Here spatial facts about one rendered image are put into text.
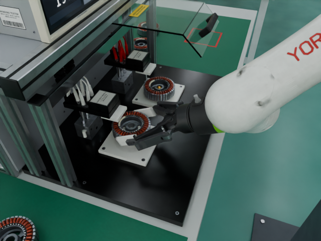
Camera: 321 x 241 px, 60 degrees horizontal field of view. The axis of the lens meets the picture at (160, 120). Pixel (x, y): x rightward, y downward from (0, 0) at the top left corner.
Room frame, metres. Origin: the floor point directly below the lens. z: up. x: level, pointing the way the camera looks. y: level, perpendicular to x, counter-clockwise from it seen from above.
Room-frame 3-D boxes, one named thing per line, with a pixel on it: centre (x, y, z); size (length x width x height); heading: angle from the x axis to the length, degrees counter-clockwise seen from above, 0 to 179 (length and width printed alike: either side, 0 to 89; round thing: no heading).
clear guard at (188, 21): (0.84, 0.00, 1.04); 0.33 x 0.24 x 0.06; 70
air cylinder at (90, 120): (0.62, 0.22, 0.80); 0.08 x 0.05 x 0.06; 160
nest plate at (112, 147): (0.58, 0.09, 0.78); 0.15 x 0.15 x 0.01; 70
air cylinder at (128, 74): (0.85, 0.14, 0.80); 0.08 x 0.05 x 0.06; 160
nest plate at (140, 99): (0.80, 0.00, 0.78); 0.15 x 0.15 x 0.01; 70
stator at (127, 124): (0.58, 0.08, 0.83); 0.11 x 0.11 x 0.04
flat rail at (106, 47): (0.72, 0.14, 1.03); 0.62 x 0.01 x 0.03; 160
